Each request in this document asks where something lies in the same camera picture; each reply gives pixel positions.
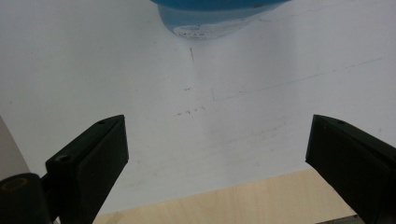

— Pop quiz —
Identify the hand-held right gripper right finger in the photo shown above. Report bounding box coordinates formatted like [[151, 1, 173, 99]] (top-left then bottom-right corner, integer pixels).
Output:
[[304, 114, 396, 224]]

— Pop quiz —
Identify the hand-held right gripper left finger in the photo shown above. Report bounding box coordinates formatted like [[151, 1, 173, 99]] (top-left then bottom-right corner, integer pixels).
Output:
[[45, 114, 130, 224]]

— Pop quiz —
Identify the blue cardboard box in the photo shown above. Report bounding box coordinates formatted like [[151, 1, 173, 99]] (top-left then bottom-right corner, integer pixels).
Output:
[[148, 0, 292, 41]]

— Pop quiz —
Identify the wooden table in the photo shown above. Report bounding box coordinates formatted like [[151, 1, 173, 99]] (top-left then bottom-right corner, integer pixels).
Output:
[[0, 115, 360, 224]]

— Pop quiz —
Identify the white table sheet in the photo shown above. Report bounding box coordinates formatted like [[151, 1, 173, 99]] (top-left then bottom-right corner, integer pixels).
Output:
[[0, 0, 396, 217]]

